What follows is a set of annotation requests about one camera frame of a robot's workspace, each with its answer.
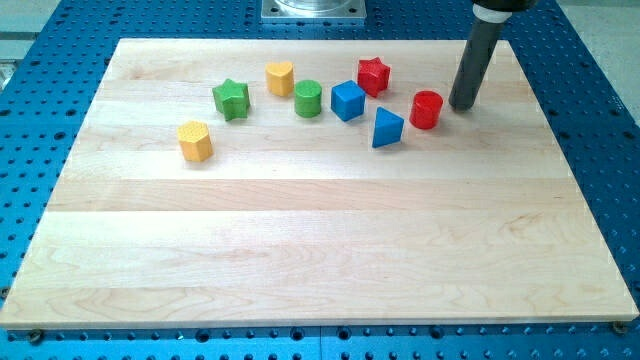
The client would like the red cylinder block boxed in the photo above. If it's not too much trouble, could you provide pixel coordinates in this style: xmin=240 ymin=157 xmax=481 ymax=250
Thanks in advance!
xmin=409 ymin=90 xmax=443 ymax=130

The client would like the black robot arm end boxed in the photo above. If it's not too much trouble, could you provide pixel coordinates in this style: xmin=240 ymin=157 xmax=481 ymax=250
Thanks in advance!
xmin=472 ymin=0 xmax=538 ymax=12

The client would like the blue triangle block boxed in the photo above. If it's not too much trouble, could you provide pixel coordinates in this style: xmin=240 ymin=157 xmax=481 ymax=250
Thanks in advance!
xmin=372 ymin=107 xmax=404 ymax=148

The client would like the light wooden board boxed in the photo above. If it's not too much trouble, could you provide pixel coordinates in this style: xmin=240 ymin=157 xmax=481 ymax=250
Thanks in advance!
xmin=1 ymin=38 xmax=638 ymax=330

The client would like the blue cube block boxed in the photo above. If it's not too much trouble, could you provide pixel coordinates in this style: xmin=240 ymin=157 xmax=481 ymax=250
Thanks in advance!
xmin=331 ymin=80 xmax=366 ymax=122

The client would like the green cylinder block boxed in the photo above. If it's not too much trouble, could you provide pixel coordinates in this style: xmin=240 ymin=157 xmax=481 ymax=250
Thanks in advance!
xmin=294 ymin=80 xmax=322 ymax=118

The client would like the yellow heart block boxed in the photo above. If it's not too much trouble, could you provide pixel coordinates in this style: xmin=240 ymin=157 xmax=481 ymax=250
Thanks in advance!
xmin=265 ymin=61 xmax=294 ymax=97

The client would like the red star block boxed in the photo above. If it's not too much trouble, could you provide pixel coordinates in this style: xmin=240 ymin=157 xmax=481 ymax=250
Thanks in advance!
xmin=357 ymin=57 xmax=391 ymax=98

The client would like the green star block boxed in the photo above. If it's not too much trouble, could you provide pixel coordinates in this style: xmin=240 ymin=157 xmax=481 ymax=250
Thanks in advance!
xmin=212 ymin=79 xmax=250 ymax=121

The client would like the yellow hexagon block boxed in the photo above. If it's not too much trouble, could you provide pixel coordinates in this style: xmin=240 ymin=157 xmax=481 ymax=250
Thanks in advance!
xmin=177 ymin=121 xmax=214 ymax=162

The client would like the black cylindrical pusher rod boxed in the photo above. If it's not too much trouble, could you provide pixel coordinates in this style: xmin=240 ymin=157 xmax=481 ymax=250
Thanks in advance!
xmin=448 ymin=3 xmax=512 ymax=111

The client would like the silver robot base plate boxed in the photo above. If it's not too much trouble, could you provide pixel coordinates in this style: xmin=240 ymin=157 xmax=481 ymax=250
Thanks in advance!
xmin=260 ymin=0 xmax=367 ymax=22

